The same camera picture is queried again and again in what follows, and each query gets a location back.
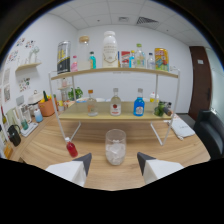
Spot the small red liquid bottle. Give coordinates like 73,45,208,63
64,136,79,159

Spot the clear bottle green cap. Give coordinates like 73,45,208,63
134,43,147,69

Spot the yellow cup red lid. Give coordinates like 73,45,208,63
149,92,160,104

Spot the clear glass with ice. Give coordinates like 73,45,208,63
105,128,127,166

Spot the white tray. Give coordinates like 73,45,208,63
20,121,39,138

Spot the lime jar with cork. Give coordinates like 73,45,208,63
153,101,174,118

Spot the black chair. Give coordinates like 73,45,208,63
193,109,224,160

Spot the black kettle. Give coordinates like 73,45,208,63
6,124,22,147

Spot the orange plant pot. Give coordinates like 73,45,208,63
37,96,58,118

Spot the blue liquid bottle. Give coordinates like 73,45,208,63
133,87,146,117

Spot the two-tier wooden shelf rack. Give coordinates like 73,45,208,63
48,67,181,147

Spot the clear bottle red label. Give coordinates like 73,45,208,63
110,87,122,117

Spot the green leafy plant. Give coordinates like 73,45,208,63
67,87,84,101

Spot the brown door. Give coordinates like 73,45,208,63
188,45,213,121

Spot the small pink bottle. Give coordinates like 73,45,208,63
70,55,79,73

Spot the clear bottle blue cap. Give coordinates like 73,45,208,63
146,52,156,70

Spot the small teal bottle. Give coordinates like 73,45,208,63
88,51,97,70

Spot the tall black yellow can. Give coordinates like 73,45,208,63
56,40,72,75

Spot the small light blue bottle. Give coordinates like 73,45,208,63
128,49,137,69

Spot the red white carton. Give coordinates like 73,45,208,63
118,50,131,69

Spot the large white bottle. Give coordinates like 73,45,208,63
101,30,119,69

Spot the wooden wall shelf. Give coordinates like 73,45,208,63
14,61,43,73

